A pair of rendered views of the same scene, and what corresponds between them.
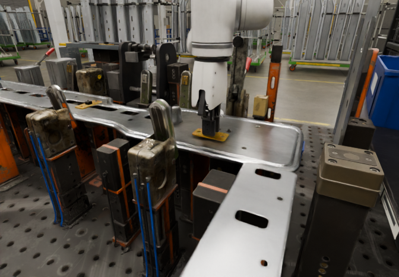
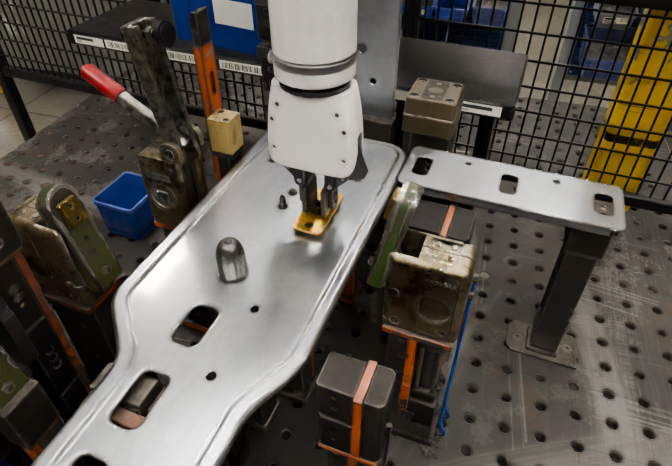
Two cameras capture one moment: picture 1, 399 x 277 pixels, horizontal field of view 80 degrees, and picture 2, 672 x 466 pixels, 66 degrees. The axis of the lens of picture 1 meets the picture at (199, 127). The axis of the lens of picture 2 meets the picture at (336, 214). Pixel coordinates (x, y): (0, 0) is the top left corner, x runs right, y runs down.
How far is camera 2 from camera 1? 0.73 m
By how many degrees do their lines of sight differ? 78
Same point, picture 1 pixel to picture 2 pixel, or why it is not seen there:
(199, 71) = (356, 106)
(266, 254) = (546, 179)
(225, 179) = (424, 210)
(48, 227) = not seen: outside the picture
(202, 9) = not seen: outside the picture
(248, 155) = (379, 177)
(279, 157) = (379, 152)
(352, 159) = (443, 90)
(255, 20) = not seen: outside the picture
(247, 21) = not seen: outside the picture
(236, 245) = (547, 195)
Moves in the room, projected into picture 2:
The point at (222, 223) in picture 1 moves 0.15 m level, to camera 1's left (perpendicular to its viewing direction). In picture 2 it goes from (526, 202) to (576, 288)
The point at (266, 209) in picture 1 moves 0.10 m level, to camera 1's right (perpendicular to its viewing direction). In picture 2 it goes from (490, 173) to (470, 136)
